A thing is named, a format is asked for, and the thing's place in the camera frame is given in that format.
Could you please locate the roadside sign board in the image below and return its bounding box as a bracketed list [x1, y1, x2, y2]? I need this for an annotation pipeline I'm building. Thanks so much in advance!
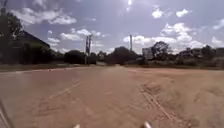
[142, 47, 154, 61]

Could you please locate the low building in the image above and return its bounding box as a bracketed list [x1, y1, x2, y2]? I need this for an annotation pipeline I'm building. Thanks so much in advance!
[179, 47, 204, 60]

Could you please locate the row of dark trees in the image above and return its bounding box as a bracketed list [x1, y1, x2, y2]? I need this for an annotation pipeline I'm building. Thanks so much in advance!
[49, 40, 224, 67]

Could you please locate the reddish brown dirt road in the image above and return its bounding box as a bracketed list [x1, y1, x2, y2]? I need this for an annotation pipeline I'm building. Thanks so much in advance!
[0, 65, 224, 128]

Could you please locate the dark building with pitched roof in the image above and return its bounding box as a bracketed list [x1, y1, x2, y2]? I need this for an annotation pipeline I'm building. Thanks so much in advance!
[0, 30, 52, 65]

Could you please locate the utility pole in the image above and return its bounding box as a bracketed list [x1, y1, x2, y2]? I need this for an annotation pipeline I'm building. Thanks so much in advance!
[129, 34, 134, 52]
[84, 34, 93, 66]

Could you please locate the grass verge strip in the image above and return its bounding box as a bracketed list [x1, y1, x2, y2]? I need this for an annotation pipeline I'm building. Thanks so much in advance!
[0, 63, 79, 73]

